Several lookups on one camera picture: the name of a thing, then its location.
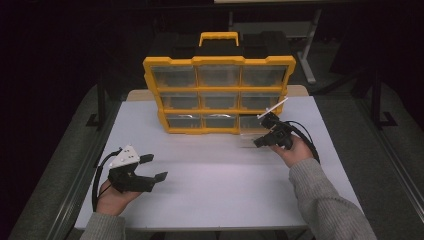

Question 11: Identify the black metal stand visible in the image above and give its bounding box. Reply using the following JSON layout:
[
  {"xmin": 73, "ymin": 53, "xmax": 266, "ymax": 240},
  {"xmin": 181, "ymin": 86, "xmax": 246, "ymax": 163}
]
[
  {"xmin": 371, "ymin": 71, "xmax": 399, "ymax": 129},
  {"xmin": 85, "ymin": 76, "xmax": 108, "ymax": 129}
]

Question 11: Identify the aluminium floor rail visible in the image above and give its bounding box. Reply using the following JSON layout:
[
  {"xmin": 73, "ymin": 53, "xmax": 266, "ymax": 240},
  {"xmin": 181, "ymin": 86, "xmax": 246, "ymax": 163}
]
[
  {"xmin": 49, "ymin": 99, "xmax": 123, "ymax": 240},
  {"xmin": 353, "ymin": 96, "xmax": 424, "ymax": 214}
]

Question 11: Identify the yellow black drawer organizer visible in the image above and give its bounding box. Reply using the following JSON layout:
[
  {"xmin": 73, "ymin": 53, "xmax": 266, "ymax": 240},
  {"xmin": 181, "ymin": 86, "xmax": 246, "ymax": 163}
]
[{"xmin": 142, "ymin": 31, "xmax": 297, "ymax": 136}]

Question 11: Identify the clear small pull-out drawer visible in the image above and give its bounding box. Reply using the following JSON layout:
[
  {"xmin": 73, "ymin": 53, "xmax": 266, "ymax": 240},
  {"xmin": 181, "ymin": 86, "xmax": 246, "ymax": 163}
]
[{"xmin": 239, "ymin": 114, "xmax": 272, "ymax": 148}]

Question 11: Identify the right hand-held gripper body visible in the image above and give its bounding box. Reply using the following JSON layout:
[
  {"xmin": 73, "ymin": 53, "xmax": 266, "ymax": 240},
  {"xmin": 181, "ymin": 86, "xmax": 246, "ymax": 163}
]
[{"xmin": 257, "ymin": 97, "xmax": 295, "ymax": 150}]

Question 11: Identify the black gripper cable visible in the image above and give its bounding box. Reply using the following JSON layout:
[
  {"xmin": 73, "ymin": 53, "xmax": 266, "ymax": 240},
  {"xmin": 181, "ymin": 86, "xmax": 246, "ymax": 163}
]
[
  {"xmin": 283, "ymin": 120, "xmax": 322, "ymax": 164},
  {"xmin": 91, "ymin": 148, "xmax": 123, "ymax": 213}
]

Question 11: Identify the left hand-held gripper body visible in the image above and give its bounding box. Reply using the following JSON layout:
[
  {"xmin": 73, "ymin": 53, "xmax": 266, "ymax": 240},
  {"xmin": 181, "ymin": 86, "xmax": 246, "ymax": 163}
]
[{"xmin": 107, "ymin": 144, "xmax": 158, "ymax": 194}]

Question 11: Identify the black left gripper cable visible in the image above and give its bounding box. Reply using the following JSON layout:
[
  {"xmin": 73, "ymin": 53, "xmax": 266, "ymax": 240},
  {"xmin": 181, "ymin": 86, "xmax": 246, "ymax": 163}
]
[{"xmin": 91, "ymin": 148, "xmax": 123, "ymax": 213}]

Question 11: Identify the person's left hand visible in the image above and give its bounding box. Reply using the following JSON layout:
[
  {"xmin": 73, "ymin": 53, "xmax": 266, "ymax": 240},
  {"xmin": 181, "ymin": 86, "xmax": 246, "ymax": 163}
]
[{"xmin": 96, "ymin": 179, "xmax": 143, "ymax": 217}]

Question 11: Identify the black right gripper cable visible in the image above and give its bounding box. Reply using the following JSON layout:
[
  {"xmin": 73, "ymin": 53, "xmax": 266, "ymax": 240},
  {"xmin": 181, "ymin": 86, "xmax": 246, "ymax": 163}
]
[{"xmin": 283, "ymin": 120, "xmax": 322, "ymax": 164}]

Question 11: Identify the white metal desk frame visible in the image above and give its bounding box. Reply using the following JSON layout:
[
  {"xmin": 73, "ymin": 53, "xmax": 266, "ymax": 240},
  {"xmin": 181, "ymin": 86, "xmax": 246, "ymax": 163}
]
[{"xmin": 228, "ymin": 8, "xmax": 323, "ymax": 84}]

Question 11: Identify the person's right hand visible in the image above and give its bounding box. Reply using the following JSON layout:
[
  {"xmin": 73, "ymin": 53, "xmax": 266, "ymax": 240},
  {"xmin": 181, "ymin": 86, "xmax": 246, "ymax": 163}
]
[{"xmin": 269, "ymin": 134, "xmax": 316, "ymax": 169}]

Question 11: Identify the yellow frame clear bin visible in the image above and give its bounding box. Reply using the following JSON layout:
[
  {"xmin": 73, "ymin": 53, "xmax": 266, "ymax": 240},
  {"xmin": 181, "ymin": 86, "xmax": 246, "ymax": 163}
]
[{"xmin": 149, "ymin": 64, "xmax": 289, "ymax": 130}]

